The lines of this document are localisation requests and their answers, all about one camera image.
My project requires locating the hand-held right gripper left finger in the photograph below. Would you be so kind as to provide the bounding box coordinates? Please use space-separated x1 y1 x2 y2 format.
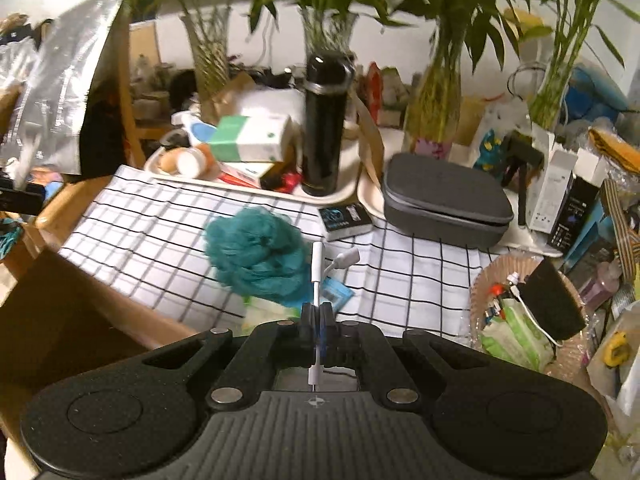
142 304 320 408

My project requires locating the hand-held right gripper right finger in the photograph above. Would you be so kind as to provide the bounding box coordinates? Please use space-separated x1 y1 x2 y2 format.
320 304 501 408

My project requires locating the blue packet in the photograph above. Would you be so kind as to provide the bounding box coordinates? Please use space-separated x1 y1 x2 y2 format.
320 277 355 312

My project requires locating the white cable adapter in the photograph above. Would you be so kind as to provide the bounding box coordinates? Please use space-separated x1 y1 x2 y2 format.
307 241 361 391

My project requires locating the teal mesh bath pouf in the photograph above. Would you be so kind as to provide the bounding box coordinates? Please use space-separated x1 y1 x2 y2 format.
202 207 313 306

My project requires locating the black tissue pack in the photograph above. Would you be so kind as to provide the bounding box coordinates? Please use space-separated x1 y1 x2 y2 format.
319 203 373 241

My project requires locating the brown cardboard box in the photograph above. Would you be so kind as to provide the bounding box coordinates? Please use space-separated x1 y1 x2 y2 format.
0 250 201 436

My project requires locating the pale green packet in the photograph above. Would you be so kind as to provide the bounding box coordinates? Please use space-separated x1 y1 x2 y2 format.
243 294 303 335

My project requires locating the red and white box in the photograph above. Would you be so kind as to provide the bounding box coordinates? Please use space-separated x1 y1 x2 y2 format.
217 160 276 188

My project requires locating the glass dish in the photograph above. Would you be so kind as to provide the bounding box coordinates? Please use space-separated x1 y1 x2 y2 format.
470 255 591 376

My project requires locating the grey zip case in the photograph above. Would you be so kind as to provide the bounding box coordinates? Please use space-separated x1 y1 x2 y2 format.
382 152 515 250

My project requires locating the black thermos bottle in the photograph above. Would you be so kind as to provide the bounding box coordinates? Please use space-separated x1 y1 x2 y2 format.
300 52 356 197

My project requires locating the green and white box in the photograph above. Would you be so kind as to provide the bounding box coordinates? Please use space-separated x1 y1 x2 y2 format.
207 114 292 162

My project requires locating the white cap bottle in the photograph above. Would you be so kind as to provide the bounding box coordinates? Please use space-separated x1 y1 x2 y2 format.
176 144 213 178

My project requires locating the white and blue tube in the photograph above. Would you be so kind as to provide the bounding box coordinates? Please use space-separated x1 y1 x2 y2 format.
172 112 218 146

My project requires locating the white plastic pack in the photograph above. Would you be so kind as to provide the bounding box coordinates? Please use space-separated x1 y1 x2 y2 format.
240 85 306 121

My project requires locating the black sponge block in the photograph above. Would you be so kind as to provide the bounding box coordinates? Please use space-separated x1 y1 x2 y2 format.
525 258 587 341

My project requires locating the colourful toy packet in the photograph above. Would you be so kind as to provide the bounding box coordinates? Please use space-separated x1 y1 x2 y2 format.
472 127 506 171

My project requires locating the brown paper bag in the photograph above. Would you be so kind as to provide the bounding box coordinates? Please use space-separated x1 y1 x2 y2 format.
200 72 261 126

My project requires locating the bamboo in glass vase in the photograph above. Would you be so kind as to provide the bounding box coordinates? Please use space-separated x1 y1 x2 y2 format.
390 0 521 158
515 0 640 131
120 0 251 111
250 0 396 71

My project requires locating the black tripod stand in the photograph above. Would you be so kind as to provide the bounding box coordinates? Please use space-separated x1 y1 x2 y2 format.
500 130 546 226

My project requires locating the black carton box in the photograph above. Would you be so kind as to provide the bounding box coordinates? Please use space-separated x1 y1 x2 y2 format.
547 177 601 253

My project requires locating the wooden chair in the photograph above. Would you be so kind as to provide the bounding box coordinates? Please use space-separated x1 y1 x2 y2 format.
0 22 161 271

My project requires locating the pink bottle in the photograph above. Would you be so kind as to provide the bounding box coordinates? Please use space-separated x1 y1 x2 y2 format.
575 260 623 306

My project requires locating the white carton box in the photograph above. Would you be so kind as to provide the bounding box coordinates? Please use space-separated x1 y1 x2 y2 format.
525 125 608 233

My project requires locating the yellow cloth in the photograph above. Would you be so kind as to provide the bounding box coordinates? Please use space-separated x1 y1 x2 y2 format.
587 125 640 176

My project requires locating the blue bag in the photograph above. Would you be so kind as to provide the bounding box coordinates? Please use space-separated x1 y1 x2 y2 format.
565 62 631 121

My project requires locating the silver foil bag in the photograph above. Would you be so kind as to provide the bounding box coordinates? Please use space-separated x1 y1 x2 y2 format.
0 0 126 176

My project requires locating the white charger cable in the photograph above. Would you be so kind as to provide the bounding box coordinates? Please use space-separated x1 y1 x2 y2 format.
505 272 563 347

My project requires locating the striped strap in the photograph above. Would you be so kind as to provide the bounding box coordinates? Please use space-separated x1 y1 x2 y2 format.
600 180 640 281

